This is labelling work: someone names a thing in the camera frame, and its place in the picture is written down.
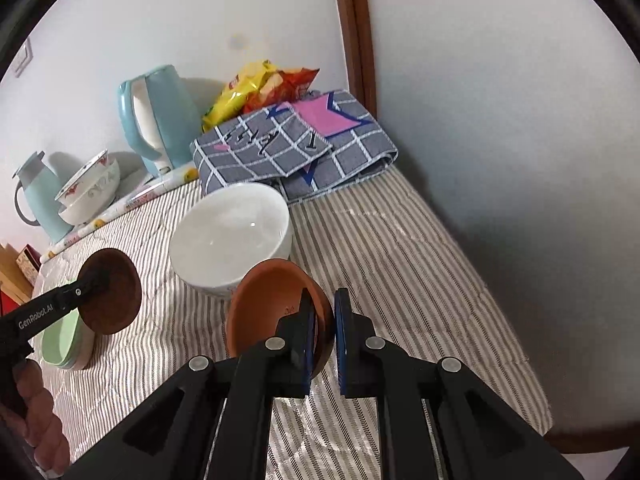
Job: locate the light blue electric kettle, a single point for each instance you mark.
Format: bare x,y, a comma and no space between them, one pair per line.
170,115

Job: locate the patterned brown box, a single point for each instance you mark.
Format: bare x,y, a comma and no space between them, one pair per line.
29,262

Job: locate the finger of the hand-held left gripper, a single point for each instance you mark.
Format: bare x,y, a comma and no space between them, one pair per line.
87,287

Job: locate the person's left hand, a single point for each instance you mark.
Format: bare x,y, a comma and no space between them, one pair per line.
42,410

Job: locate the large white bowl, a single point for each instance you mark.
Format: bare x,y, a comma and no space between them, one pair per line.
225,240

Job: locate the grey checkered cloth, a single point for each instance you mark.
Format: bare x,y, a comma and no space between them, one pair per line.
350,155

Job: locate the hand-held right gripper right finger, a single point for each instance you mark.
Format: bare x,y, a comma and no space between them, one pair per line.
342,340

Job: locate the striped quilted table cloth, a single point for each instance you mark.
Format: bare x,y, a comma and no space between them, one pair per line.
400,270

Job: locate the orange snack bag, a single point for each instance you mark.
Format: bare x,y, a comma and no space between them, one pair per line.
295,82

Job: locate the brown wooden baseboard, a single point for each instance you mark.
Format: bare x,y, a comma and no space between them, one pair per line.
587,430

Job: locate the white light switch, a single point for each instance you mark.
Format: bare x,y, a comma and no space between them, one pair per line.
23,59

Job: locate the light blue thermos jug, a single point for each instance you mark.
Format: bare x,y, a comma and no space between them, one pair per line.
42,195

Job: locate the rolled floral sheet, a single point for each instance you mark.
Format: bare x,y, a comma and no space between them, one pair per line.
140,195

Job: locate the brown wooden door frame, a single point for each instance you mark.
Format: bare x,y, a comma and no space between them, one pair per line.
352,35

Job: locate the brown paper bag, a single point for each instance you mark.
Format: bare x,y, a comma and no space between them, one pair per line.
11,270

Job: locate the green plate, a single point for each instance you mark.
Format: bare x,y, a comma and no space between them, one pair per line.
57,340

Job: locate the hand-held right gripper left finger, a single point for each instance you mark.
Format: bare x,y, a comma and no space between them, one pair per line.
305,340

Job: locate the yellow snack bag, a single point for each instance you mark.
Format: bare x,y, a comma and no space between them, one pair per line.
235,95

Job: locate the small brown clay bowl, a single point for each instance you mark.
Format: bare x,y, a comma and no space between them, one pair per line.
115,305
265,300

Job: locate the red paper bag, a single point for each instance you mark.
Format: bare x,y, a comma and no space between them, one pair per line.
5,300

